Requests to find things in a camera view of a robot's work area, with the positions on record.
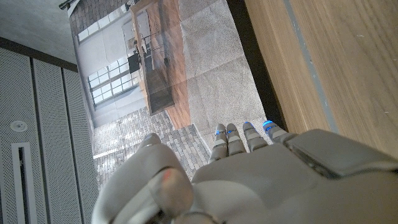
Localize printed room backdrop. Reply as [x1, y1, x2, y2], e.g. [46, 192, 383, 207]
[67, 0, 289, 192]

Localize grey slot air vent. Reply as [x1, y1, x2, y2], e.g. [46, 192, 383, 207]
[11, 142, 39, 224]

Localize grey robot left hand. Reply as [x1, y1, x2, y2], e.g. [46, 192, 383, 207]
[91, 119, 398, 224]

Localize grey ceiling pipe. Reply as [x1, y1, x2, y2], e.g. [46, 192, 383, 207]
[58, 0, 78, 11]

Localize round white ceiling fixture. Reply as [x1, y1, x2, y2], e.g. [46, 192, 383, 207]
[9, 120, 29, 133]

